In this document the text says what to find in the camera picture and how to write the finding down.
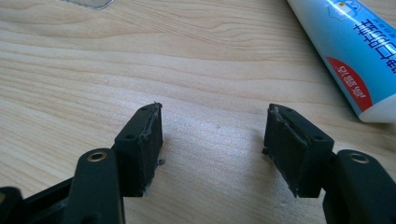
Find clear ribbed plastic container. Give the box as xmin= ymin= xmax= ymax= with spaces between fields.
xmin=58 ymin=0 xmax=115 ymax=10

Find blue and white toothpaste tube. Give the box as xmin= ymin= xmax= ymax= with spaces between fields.
xmin=286 ymin=0 xmax=396 ymax=124

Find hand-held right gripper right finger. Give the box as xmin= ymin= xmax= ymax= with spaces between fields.
xmin=262 ymin=103 xmax=335 ymax=199

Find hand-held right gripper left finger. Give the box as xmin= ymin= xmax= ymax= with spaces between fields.
xmin=114 ymin=102 xmax=164 ymax=198

